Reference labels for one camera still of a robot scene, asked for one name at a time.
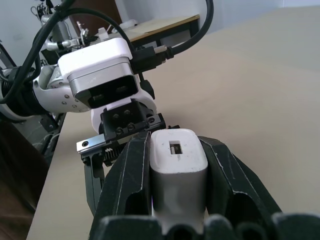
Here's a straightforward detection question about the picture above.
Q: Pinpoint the white charger block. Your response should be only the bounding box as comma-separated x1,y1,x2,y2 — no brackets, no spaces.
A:
149,128,209,226

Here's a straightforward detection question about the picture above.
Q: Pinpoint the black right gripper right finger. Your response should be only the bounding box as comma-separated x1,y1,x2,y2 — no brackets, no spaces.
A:
198,135,284,216

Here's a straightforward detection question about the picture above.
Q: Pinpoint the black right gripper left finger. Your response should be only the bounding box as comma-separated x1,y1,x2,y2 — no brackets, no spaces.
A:
93,131,153,221

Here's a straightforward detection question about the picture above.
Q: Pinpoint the thick black camera cable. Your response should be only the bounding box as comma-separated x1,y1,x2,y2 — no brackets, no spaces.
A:
130,0,215,75

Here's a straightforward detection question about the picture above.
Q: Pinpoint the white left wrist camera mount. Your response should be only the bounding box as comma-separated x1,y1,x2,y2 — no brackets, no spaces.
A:
32,37,157,134

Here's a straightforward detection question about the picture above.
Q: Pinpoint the silver robot equipment in background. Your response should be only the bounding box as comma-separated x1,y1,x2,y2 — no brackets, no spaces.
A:
30,0,99,54

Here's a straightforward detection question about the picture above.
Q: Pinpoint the white device on wooden table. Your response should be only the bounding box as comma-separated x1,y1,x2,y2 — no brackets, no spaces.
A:
119,19,140,30

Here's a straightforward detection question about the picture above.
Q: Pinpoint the wooden table with black legs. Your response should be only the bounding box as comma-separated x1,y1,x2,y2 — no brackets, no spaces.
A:
119,14,201,52

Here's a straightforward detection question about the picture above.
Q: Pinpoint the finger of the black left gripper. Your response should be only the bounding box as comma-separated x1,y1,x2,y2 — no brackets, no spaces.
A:
83,155,106,218

